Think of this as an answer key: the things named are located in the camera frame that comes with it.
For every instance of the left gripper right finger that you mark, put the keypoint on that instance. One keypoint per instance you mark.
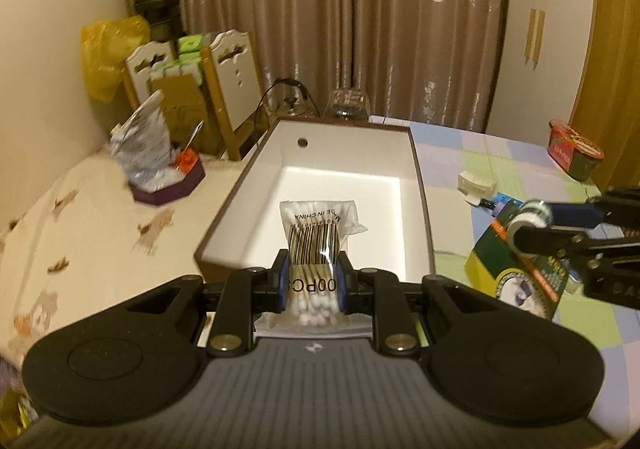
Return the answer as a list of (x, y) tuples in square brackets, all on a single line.
[(378, 294)]

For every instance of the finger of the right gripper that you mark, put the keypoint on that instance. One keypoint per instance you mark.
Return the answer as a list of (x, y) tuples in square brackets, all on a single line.
[(533, 241), (571, 215)]

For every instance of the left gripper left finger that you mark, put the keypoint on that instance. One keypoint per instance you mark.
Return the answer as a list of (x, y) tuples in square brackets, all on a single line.
[(246, 294)]

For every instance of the green lip balm card pack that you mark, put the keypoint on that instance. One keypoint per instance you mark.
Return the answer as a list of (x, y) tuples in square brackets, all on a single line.
[(533, 283)]

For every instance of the black pen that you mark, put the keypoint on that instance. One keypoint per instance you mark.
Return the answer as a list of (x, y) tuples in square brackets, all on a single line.
[(487, 204)]

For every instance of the cotton swab bag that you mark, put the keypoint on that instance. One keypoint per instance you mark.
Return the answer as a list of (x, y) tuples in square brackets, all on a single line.
[(316, 231)]

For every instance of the blue white tube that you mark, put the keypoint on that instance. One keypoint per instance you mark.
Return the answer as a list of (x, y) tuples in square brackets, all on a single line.
[(501, 200)]

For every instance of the red instant noodle bowl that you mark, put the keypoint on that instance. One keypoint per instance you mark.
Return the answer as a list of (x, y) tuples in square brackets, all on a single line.
[(577, 155)]

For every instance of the checkered pastel tablecloth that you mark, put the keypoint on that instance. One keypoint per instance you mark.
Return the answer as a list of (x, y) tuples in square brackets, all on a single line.
[(527, 172)]

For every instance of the purple hexagonal tray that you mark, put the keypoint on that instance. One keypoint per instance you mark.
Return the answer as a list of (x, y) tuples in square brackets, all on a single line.
[(181, 179)]

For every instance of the brown cardboard box white inside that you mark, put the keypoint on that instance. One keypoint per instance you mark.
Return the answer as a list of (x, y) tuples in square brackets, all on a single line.
[(373, 165)]

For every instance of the cream patterned cloth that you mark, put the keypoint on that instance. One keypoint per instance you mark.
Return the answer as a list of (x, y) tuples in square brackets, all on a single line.
[(87, 245)]

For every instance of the cardboard carton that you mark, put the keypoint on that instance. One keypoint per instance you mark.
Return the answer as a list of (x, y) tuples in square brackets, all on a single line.
[(184, 106)]

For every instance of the silver foil snack bag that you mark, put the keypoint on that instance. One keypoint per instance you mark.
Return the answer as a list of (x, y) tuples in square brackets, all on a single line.
[(141, 146)]

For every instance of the metal kettle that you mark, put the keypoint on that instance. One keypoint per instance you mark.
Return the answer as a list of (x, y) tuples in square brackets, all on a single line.
[(301, 104)]

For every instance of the white carved chair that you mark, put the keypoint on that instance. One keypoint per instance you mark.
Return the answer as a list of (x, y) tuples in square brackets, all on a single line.
[(138, 67), (232, 81)]

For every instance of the brown curtain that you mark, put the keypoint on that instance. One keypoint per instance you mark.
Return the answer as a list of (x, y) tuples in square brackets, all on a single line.
[(432, 61)]

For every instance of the yellow plastic bag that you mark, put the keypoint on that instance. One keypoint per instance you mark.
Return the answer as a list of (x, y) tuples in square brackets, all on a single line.
[(104, 46)]

